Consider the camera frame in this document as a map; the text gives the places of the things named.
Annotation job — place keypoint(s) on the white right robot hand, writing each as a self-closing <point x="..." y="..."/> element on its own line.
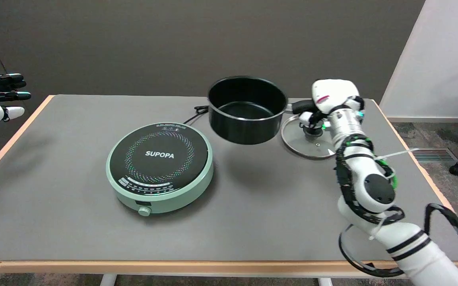
<point x="332" y="97"/>

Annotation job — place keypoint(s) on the black soup pot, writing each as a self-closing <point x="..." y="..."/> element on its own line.
<point x="249" y="109"/>

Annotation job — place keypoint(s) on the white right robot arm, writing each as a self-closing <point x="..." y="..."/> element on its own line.
<point x="376" y="190"/>

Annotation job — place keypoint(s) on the glass pot lid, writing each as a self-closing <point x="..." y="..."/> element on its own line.
<point x="308" y="141"/>

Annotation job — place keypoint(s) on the floor air vent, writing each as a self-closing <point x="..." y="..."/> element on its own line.
<point x="431" y="154"/>

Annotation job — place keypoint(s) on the grey table mat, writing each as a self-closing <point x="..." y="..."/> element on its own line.
<point x="197" y="174"/>

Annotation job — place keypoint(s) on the green induction cooker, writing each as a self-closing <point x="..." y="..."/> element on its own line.
<point x="160" y="167"/>

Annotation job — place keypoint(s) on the white table leg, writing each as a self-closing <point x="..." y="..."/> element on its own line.
<point x="325" y="281"/>
<point x="109" y="279"/>

